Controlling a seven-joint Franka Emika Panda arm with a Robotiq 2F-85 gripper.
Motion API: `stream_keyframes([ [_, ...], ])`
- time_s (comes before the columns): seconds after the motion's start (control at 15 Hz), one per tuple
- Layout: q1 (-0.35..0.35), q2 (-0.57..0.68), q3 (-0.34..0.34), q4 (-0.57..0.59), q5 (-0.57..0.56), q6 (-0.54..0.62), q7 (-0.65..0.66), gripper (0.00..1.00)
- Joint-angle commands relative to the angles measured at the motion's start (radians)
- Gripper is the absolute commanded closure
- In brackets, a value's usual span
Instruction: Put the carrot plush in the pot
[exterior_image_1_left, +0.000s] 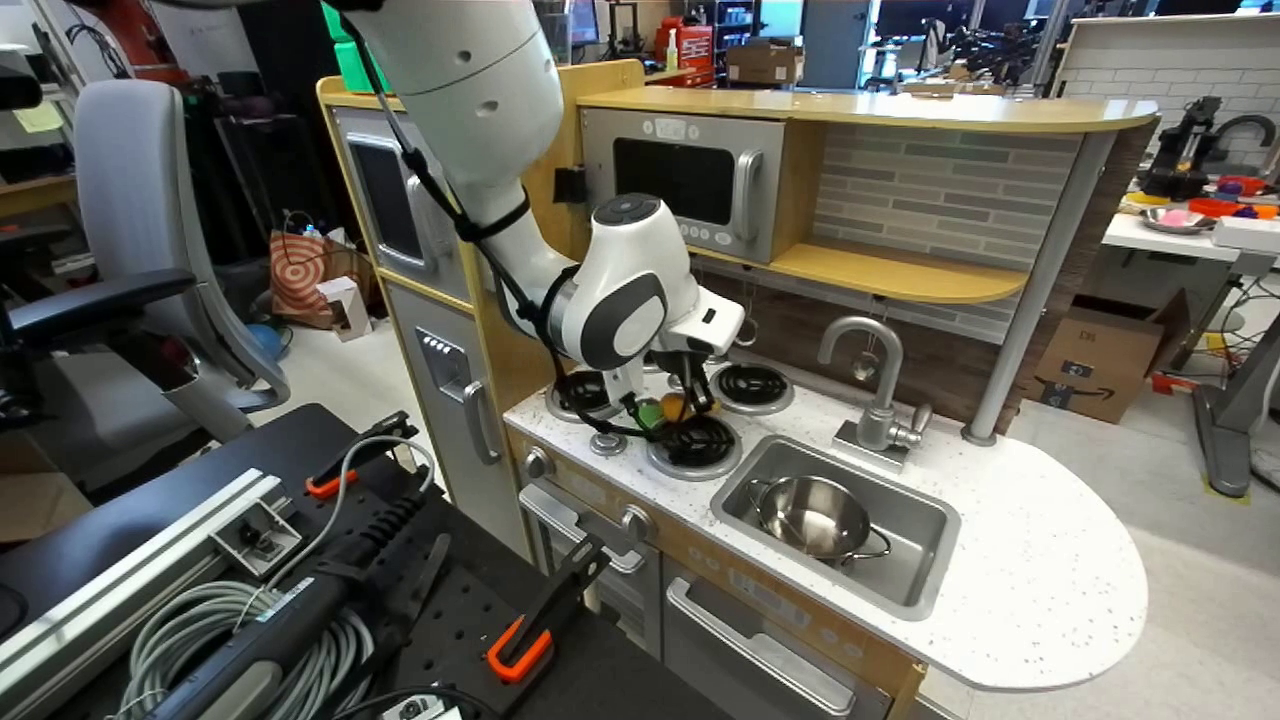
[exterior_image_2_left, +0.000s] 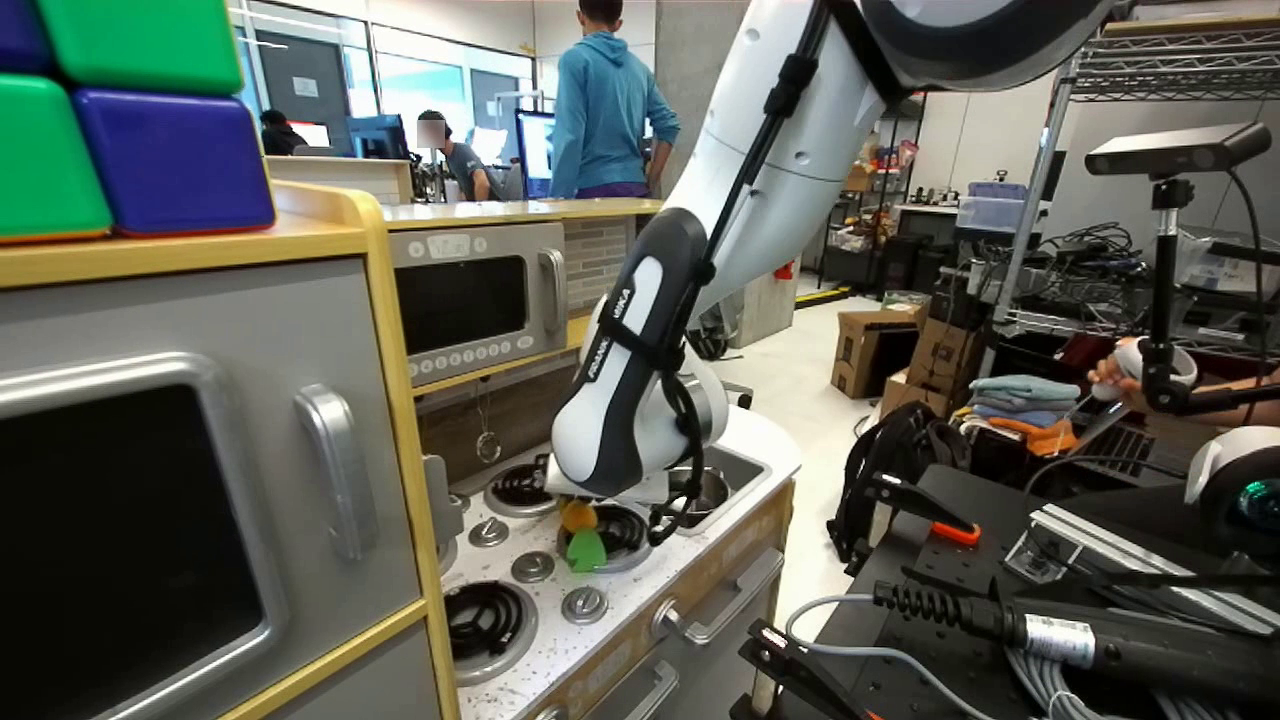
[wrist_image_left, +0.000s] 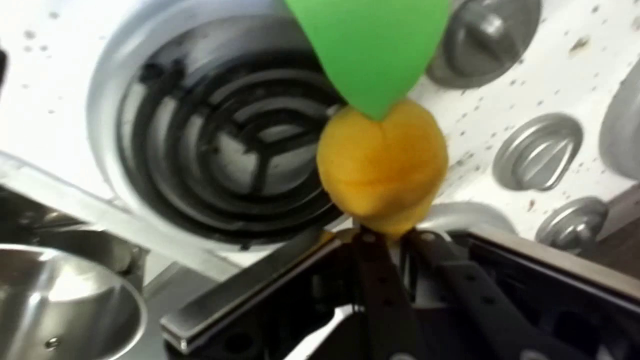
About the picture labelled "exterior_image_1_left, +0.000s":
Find grey toy sink cabinet door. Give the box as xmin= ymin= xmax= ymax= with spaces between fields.
xmin=658 ymin=574 xmax=886 ymax=720

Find grey desk leg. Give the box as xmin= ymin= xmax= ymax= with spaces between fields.
xmin=1186 ymin=261 xmax=1280 ymax=503

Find grey toy faucet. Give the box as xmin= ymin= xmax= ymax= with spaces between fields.
xmin=812 ymin=314 xmax=935 ymax=466

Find grey coiled cable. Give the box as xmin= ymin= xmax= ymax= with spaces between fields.
xmin=108 ymin=434 xmax=408 ymax=720

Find black cylinder silver band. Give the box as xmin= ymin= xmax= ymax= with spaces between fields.
xmin=148 ymin=496 xmax=459 ymax=720

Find black toy stove burner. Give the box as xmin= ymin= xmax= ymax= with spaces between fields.
xmin=712 ymin=361 xmax=798 ymax=420
xmin=643 ymin=412 xmax=742 ymax=485
xmin=549 ymin=369 xmax=618 ymax=420

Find grey toy microwave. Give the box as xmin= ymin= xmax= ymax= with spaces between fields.
xmin=574 ymin=103 xmax=793 ymax=268

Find grey padded chair black armrest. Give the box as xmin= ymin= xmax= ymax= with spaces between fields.
xmin=0 ymin=75 xmax=294 ymax=471

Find grey toy sink basin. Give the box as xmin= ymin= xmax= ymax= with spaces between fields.
xmin=707 ymin=434 xmax=964 ymax=625

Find small steel pot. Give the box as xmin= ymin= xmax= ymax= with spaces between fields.
xmin=748 ymin=471 xmax=894 ymax=574

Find brown cardboard box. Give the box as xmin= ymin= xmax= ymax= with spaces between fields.
xmin=1023 ymin=287 xmax=1192 ymax=429

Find black clamp orange handle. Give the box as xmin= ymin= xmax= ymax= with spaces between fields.
xmin=480 ymin=532 xmax=615 ymax=688

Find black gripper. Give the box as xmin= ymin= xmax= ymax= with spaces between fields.
xmin=627 ymin=340 xmax=719 ymax=434

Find black work table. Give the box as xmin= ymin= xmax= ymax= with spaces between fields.
xmin=0 ymin=401 xmax=750 ymax=720

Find white pegboard panel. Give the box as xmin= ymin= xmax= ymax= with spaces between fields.
xmin=1046 ymin=8 xmax=1280 ymax=127

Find patterned orange bag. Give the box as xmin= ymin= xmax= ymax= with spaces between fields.
xmin=265 ymin=228 xmax=355 ymax=334

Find grey windowed toy cabinet door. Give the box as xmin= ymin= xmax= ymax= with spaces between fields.
xmin=328 ymin=103 xmax=472 ymax=306

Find small metal corner bracket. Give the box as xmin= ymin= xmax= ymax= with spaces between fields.
xmin=208 ymin=496 xmax=309 ymax=582

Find green plastic block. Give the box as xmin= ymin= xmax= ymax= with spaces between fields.
xmin=317 ymin=0 xmax=393 ymax=101

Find grey toy fridge door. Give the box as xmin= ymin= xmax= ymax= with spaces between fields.
xmin=382 ymin=281 xmax=540 ymax=562

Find orange carrot plush green leaves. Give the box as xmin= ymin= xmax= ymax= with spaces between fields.
xmin=637 ymin=389 xmax=691 ymax=436

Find aluminium extrusion rail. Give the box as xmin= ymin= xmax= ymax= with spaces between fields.
xmin=0 ymin=466 xmax=288 ymax=702

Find white side table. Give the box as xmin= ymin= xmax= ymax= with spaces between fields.
xmin=1094 ymin=198 xmax=1280 ymax=271

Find wooden toy kitchen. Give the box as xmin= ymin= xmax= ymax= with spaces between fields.
xmin=313 ymin=58 xmax=1164 ymax=720

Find black clamp orange trigger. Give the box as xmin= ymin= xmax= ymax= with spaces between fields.
xmin=298 ymin=407 xmax=423 ymax=507

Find silver toy kitchen post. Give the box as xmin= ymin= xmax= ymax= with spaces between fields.
xmin=961 ymin=127 xmax=1121 ymax=448

